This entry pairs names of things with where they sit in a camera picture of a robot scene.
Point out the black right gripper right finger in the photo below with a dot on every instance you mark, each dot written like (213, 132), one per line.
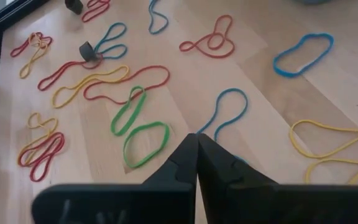
(259, 202)

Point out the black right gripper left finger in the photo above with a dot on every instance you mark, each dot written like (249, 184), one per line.
(166, 202)

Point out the wide green rubber band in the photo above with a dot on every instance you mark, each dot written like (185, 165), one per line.
(113, 126)
(167, 135)

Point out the large thin yellow rubber band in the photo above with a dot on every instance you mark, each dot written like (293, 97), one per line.
(291, 135)

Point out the large thin red rubber band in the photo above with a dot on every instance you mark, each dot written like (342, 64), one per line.
(168, 77)

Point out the long thin yellow rubber band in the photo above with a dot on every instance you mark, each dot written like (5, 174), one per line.
(127, 73)

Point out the twisted thin red rubber band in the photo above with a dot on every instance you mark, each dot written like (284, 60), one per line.
(180, 47)

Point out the long thin red rubber band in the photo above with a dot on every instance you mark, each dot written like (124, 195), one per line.
(39, 87)

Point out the wide blue rubber band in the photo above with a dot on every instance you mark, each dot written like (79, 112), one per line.
(317, 35)

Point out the thin blue looped rubber band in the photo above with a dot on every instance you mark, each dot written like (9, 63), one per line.
(125, 28)

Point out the blue-grey plastic bin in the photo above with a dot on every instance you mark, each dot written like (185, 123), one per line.
(312, 1)

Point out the black aluminium table frame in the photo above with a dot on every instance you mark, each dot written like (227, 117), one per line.
(11, 14)

